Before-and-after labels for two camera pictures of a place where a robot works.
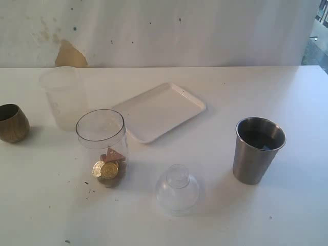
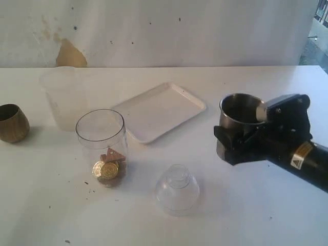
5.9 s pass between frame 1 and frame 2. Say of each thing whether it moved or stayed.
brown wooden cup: stayed
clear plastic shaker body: stayed
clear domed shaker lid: stayed
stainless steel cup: moved
